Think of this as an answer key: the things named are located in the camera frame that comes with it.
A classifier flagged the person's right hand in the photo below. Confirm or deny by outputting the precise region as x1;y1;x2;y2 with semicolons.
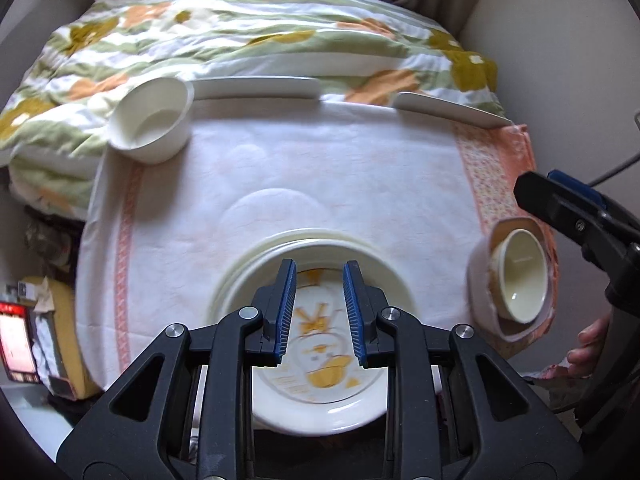
566;313;611;377

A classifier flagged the orange patterned cloth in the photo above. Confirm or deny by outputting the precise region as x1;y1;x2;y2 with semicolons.
451;121;561;311

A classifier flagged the white table rail right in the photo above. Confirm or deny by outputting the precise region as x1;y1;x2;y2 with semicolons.
390;91;513;129

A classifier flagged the cream duck bowl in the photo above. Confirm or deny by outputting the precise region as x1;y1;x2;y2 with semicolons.
489;229;548;324

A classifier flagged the white duck outline plate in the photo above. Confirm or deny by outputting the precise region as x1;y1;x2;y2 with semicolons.
214;238;417;437

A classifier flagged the white ribbed bowl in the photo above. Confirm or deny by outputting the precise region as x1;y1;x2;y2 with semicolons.
105;77;194;165

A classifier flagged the yellow duck plate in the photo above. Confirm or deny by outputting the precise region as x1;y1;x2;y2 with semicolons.
207;227;402;321

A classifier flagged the white floral tablecloth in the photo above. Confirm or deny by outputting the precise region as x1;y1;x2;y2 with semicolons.
76;100;483;387

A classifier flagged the floral green striped duvet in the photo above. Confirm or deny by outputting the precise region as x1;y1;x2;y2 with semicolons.
1;0;502;220

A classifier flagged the pink plastic divided tray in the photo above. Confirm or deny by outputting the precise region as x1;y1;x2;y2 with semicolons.
466;217;556;344

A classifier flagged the plain white ribbed plate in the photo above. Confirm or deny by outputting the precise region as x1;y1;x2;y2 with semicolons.
214;233;396;311

